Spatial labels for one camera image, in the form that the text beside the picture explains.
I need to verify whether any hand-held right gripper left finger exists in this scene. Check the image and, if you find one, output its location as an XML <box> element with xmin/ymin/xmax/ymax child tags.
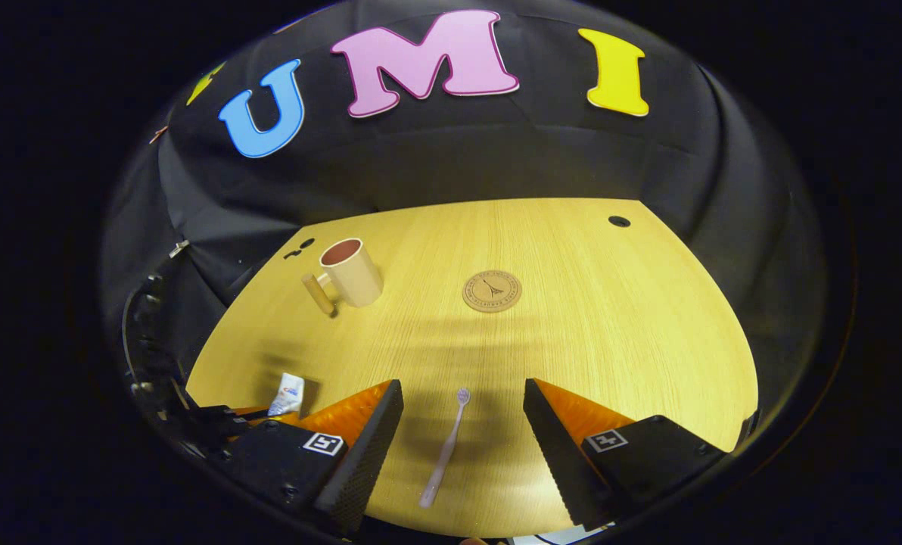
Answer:
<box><xmin>207</xmin><ymin>380</ymin><xmax>405</xmax><ymax>536</ymax></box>

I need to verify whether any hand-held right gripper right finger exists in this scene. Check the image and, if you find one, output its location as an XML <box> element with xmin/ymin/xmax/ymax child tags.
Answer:
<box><xmin>523</xmin><ymin>379</ymin><xmax>726</xmax><ymax>533</ymax></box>

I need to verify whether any white toothpaste tube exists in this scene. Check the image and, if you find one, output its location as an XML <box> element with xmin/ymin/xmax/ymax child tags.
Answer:
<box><xmin>268</xmin><ymin>372</ymin><xmax>306</xmax><ymax>418</ymax></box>

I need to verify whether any pale pink toothbrush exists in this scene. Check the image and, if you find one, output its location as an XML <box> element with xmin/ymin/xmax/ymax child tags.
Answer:
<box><xmin>419</xmin><ymin>388</ymin><xmax>471</xmax><ymax>509</ymax></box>

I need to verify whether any beige cup with wooden handle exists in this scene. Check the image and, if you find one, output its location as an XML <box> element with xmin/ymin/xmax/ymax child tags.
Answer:
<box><xmin>302</xmin><ymin>238</ymin><xmax>384</xmax><ymax>317</ymax></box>

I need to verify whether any wooden desktop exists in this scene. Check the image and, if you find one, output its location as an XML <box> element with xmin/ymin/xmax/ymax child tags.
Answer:
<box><xmin>185</xmin><ymin>198</ymin><xmax>760</xmax><ymax>540</ymax></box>

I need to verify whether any black backdrop cloth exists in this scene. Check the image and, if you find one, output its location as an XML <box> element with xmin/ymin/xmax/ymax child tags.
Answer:
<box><xmin>99</xmin><ymin>0</ymin><xmax>830</xmax><ymax>455</ymax></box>

